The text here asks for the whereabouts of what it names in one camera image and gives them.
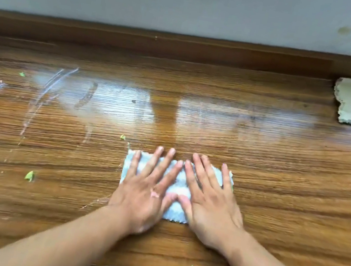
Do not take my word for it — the person's left hand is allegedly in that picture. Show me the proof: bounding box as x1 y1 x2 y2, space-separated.
104 139 187 242

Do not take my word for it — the person's right hand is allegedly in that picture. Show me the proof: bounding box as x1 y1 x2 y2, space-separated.
170 151 257 256

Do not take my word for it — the light blue cleaning cloth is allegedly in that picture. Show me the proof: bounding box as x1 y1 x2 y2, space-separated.
114 147 238 232

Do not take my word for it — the person's left forearm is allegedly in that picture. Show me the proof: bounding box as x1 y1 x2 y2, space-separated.
0 187 135 266

